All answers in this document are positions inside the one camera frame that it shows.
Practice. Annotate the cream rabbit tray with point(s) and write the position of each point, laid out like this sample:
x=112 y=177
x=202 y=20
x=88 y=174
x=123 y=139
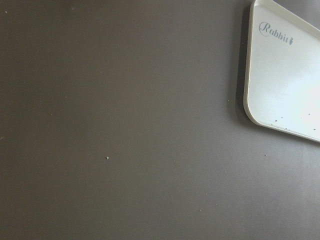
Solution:
x=282 y=76

